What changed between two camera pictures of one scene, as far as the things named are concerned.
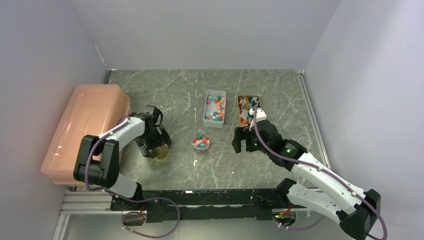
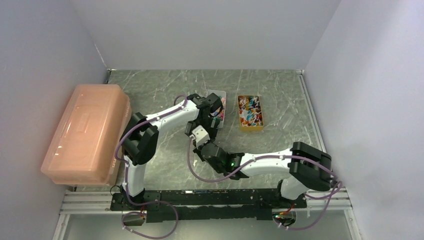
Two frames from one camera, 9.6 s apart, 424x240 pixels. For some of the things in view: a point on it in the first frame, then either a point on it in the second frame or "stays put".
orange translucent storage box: [93, 109] stays put
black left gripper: [162, 138] → [213, 131]
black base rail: [205, 205] stays put
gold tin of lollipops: [245, 103] stays put
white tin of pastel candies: [214, 108] stays put
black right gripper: [242, 133] → [197, 151]
